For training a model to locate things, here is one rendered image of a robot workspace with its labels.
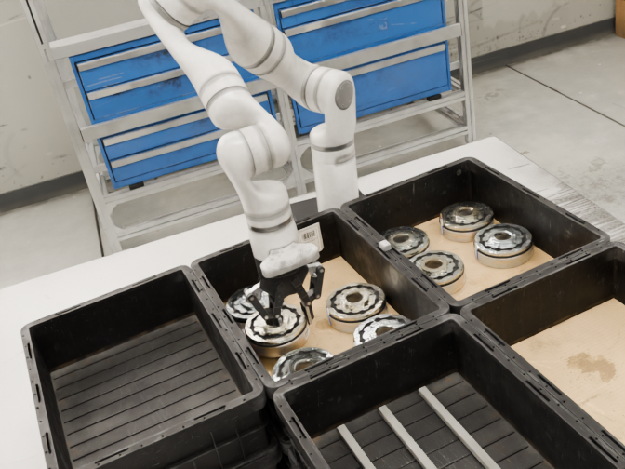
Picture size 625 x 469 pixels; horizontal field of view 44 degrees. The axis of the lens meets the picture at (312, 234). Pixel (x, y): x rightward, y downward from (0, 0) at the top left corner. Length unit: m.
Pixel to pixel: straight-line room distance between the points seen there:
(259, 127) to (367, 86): 2.26
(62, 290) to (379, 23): 1.90
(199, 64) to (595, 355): 0.73
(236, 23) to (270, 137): 0.30
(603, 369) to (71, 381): 0.85
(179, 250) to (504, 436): 1.04
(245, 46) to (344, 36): 1.90
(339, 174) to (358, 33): 1.70
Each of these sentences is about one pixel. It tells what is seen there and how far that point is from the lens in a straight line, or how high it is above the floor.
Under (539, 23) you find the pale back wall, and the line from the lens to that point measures 4.72.
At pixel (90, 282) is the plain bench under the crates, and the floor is 0.70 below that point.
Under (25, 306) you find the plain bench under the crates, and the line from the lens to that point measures 1.91.
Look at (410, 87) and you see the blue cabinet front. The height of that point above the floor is 0.39.
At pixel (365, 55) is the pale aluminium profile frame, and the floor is 0.60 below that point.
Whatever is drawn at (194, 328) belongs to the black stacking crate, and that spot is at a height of 0.83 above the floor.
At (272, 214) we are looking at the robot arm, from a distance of 1.14.
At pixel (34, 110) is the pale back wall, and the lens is 4.02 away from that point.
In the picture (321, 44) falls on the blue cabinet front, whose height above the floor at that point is 0.68.
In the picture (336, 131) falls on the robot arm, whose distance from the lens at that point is 1.57.
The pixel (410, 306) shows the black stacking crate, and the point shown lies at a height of 0.87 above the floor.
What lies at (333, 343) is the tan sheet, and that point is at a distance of 1.29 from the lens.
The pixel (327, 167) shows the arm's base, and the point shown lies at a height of 0.93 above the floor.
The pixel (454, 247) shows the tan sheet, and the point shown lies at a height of 0.83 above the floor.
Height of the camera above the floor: 1.64
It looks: 31 degrees down
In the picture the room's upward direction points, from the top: 11 degrees counter-clockwise
